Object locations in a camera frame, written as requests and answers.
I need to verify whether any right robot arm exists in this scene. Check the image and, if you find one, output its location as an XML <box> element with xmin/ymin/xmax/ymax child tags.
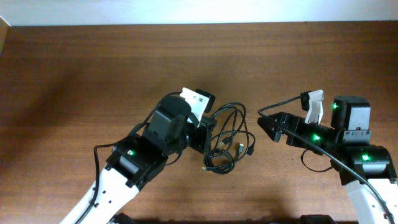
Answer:
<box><xmin>257</xmin><ymin>91</ymin><xmax>397</xmax><ymax>223</ymax></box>

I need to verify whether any black USB cable thick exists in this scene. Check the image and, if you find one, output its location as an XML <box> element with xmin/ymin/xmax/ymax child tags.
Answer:
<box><xmin>203</xmin><ymin>102</ymin><xmax>256</xmax><ymax>175</ymax></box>

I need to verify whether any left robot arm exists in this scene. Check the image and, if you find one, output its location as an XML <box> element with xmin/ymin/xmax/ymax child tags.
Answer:
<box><xmin>62</xmin><ymin>90</ymin><xmax>216</xmax><ymax>223</ymax></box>

